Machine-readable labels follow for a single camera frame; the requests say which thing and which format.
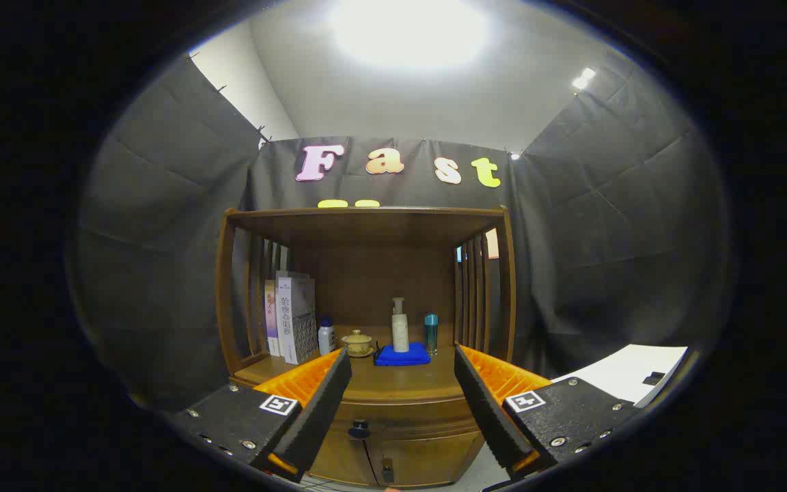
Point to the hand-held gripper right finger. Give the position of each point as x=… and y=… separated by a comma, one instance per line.
x=489, y=410

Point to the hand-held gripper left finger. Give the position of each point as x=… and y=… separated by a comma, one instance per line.
x=318, y=410

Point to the wooden drawer with black knob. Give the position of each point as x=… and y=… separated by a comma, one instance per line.
x=421, y=418

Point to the wooden countertop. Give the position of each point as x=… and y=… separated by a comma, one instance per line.
x=397, y=383

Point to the wooden cabinet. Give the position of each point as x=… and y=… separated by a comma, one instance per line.
x=380, y=273

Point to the white bottle with blue cap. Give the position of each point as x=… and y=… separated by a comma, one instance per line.
x=326, y=338

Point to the yellow lidded teacup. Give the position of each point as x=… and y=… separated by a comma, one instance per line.
x=357, y=342

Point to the clear blue bottle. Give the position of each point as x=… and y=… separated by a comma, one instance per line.
x=431, y=335

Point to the blue folded cloth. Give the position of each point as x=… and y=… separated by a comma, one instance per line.
x=402, y=358

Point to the thick white book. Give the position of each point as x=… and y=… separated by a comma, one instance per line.
x=294, y=314

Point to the thin purple book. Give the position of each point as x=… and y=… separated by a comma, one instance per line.
x=270, y=321

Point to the white pump bottle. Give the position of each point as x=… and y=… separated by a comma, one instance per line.
x=400, y=331

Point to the white slatted appliance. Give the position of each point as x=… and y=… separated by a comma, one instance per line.
x=619, y=372

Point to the small ceiling spot lamp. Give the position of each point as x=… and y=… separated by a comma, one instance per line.
x=583, y=78

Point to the round ceiling light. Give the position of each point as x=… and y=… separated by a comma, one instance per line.
x=407, y=31

